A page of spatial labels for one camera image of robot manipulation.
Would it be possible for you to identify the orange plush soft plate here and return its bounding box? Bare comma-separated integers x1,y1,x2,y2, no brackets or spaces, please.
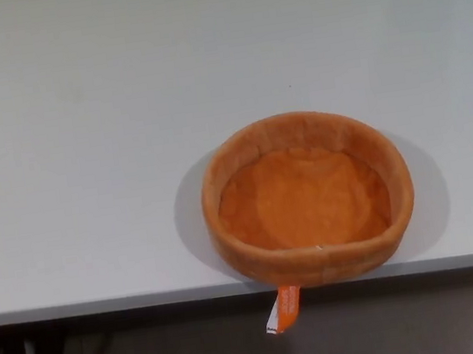
190,96,433,344

